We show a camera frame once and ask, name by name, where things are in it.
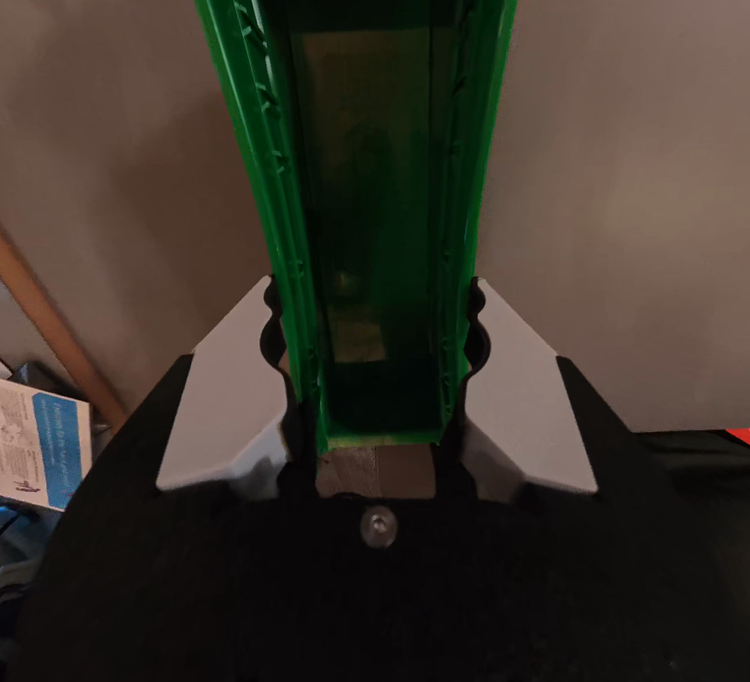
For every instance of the single green plastic bin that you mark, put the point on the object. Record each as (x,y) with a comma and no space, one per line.
(234,79)

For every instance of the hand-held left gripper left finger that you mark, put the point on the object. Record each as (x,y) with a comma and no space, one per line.
(228,401)

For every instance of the wooden strip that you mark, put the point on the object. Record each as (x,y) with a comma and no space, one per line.
(58,330)

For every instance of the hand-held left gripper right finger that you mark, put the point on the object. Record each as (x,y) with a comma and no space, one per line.
(521,401)

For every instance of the printed paper leaflet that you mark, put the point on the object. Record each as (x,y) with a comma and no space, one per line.
(35,442)

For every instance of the red object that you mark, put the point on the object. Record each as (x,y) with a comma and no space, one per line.
(739,436)

